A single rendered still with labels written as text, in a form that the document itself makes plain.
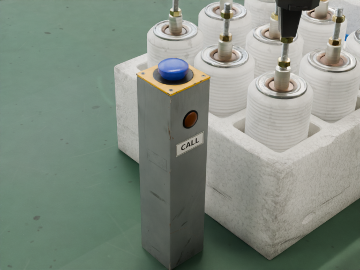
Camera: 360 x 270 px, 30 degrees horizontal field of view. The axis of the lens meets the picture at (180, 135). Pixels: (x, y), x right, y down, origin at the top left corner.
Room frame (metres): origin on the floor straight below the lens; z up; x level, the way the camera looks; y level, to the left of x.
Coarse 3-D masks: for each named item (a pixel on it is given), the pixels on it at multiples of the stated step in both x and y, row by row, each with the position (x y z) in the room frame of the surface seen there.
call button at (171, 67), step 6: (168, 60) 0.78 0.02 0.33; (174, 60) 0.78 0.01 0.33; (180, 60) 0.78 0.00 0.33; (162, 66) 0.76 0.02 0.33; (168, 66) 0.76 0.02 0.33; (174, 66) 0.76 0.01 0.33; (180, 66) 0.76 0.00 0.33; (186, 66) 0.76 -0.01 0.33; (162, 72) 0.75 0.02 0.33; (168, 72) 0.75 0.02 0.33; (174, 72) 0.75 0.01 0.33; (180, 72) 0.75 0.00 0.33; (186, 72) 0.76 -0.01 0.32; (168, 78) 0.75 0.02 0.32; (174, 78) 0.75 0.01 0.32; (180, 78) 0.75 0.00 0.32
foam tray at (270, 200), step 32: (128, 64) 1.04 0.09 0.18; (128, 96) 1.00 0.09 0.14; (128, 128) 1.00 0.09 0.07; (224, 128) 0.84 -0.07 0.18; (320, 128) 0.85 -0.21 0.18; (352, 128) 0.85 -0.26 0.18; (224, 160) 0.82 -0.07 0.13; (256, 160) 0.77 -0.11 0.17; (288, 160) 0.76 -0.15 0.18; (320, 160) 0.80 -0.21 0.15; (352, 160) 0.86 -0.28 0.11; (224, 192) 0.82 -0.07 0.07; (256, 192) 0.77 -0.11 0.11; (288, 192) 0.76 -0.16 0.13; (320, 192) 0.81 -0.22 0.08; (352, 192) 0.87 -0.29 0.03; (224, 224) 0.81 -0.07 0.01; (256, 224) 0.76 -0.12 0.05; (288, 224) 0.76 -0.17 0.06; (320, 224) 0.82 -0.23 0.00
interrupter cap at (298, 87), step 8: (272, 72) 0.88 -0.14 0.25; (256, 80) 0.86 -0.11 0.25; (264, 80) 0.86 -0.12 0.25; (272, 80) 0.86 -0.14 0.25; (296, 80) 0.86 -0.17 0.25; (304, 80) 0.86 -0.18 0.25; (264, 88) 0.84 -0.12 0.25; (272, 88) 0.84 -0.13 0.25; (288, 88) 0.84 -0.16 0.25; (296, 88) 0.84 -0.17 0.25; (304, 88) 0.83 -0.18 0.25; (272, 96) 0.81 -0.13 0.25; (280, 96) 0.81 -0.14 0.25; (288, 96) 0.81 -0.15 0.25; (296, 96) 0.81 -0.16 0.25
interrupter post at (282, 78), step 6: (276, 66) 0.85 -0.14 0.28; (276, 72) 0.84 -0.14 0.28; (282, 72) 0.84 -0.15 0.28; (288, 72) 0.84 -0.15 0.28; (276, 78) 0.84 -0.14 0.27; (282, 78) 0.84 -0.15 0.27; (288, 78) 0.84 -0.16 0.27; (276, 84) 0.84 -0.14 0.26; (282, 84) 0.84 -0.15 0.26; (288, 84) 0.84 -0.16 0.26
